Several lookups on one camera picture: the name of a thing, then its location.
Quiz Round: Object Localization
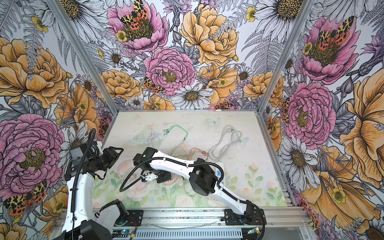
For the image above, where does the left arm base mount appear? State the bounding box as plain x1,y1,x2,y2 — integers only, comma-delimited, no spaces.
120,210,144,227

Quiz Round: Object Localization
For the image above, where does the aluminium corner post left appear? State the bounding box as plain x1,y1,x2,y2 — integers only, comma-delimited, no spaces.
47,1,119,117

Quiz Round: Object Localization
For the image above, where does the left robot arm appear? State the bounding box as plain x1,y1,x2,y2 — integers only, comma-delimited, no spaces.
57,129,128,240

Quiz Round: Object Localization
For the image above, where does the white power strip cord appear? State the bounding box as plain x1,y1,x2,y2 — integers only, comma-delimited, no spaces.
207,125,243,161

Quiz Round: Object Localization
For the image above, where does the white blue power strip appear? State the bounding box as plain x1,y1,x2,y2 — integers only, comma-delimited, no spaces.
215,162,225,182

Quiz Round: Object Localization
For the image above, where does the lilac USB cable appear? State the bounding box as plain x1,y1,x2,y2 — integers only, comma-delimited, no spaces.
143,131,163,148

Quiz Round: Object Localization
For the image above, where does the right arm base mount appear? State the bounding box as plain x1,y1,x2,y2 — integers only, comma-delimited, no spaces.
221,209,267,226

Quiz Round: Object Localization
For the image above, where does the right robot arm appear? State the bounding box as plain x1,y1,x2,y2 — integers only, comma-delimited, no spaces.
120,147,267,227

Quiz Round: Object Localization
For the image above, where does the aluminium corner post right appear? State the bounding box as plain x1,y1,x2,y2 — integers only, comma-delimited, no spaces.
257,0,315,115

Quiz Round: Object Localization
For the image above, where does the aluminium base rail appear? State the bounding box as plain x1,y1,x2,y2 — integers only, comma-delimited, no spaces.
116,207,311,230

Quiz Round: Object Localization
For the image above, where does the green USB cable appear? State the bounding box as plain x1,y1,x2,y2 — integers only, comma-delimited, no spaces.
163,124,190,142

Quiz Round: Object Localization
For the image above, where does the aluminium corner post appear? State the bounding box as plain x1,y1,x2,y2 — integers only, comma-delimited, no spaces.
47,1,119,117
257,0,315,115

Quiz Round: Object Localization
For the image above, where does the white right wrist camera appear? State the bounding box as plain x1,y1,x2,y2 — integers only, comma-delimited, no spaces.
144,172,158,182

